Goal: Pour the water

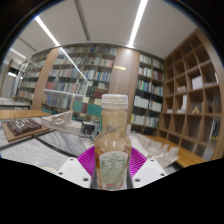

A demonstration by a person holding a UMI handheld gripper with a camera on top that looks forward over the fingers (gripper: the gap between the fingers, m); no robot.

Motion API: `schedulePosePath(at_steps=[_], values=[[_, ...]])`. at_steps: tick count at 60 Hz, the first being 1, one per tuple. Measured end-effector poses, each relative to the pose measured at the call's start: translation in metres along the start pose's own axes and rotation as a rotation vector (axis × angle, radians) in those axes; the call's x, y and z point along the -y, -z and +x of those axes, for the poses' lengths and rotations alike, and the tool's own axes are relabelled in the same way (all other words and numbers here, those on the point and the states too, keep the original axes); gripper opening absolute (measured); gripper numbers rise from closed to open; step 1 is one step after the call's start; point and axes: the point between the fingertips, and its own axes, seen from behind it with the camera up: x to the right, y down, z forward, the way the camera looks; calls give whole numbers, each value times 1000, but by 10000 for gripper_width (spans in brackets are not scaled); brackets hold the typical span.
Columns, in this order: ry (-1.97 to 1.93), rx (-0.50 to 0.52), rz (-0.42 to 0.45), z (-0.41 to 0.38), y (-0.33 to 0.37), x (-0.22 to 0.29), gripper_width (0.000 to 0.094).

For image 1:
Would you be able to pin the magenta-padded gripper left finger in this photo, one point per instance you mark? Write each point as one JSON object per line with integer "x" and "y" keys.
{"x": 73, "y": 170}

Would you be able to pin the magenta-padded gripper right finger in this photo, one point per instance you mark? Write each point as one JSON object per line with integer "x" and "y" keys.
{"x": 150, "y": 170}

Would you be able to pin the clear plastic drink bottle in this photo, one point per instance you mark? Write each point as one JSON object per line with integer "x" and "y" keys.
{"x": 113, "y": 146}

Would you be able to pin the dark grey building model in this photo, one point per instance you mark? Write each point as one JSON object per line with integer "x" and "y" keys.
{"x": 89, "y": 128}

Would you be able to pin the white architectural model with ramp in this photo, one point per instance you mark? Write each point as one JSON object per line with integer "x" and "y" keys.
{"x": 63, "y": 122}

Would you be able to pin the brown architectural model on board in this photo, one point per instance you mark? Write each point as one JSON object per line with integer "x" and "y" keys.
{"x": 23, "y": 128}

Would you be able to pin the wooden cubby shelf unit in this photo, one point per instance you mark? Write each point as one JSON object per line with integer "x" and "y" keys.
{"x": 193, "y": 100}

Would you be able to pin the ceiling light strips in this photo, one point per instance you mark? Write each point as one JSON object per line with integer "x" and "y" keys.
{"x": 137, "y": 20}

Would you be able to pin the tall bookshelf wall with books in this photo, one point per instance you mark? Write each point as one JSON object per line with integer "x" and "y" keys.
{"x": 96, "y": 73}

